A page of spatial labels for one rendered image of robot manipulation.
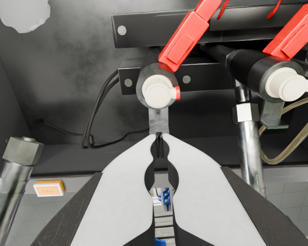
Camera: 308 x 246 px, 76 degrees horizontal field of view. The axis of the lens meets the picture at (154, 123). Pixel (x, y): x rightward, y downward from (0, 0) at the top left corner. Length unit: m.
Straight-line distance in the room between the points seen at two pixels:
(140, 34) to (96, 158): 0.29
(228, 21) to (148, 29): 0.09
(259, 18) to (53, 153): 0.46
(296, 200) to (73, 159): 2.06
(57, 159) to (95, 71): 0.21
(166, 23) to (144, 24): 0.03
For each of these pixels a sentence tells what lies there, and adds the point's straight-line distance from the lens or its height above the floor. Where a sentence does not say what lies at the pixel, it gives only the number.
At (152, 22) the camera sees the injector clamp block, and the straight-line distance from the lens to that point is 0.26.
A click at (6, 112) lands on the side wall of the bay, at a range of 0.51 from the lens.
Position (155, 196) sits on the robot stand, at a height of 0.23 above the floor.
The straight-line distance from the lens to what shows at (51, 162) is 0.49.
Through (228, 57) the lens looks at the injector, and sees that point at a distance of 0.22.
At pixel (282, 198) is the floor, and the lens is 2.19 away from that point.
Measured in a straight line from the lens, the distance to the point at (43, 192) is 0.46.
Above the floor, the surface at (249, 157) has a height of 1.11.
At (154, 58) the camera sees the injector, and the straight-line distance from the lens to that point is 0.16.
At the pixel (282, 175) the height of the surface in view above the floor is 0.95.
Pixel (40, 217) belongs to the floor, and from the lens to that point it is 2.32.
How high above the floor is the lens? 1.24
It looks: 63 degrees down
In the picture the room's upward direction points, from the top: 179 degrees clockwise
